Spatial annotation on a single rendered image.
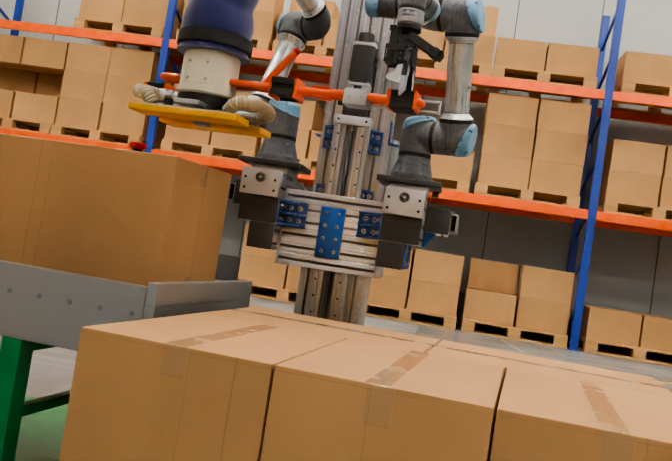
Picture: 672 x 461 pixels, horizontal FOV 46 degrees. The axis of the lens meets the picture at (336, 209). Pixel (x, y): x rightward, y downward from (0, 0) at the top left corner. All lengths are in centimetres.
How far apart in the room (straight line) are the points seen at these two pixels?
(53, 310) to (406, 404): 110
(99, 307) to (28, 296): 21
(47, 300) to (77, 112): 855
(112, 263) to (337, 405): 103
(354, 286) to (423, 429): 160
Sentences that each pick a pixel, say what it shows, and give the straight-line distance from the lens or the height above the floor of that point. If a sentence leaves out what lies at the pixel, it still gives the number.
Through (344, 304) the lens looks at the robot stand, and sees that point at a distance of 293.
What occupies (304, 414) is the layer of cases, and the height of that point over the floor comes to 47.
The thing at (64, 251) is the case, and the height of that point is 64.
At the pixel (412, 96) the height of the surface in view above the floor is 121.
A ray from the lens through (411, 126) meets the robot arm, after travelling 279.
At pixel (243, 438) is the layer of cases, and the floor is 40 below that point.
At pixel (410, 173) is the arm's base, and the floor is 106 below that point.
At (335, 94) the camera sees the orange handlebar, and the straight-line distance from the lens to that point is 226.
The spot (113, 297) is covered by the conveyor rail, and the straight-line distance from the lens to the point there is 210.
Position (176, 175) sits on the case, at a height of 90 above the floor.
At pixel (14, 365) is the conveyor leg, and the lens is 226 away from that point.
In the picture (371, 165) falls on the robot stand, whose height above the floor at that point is 109.
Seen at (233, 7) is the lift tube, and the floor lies 141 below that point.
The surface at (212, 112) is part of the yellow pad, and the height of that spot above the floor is 109.
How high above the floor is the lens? 78
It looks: 3 degrees up
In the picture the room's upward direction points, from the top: 9 degrees clockwise
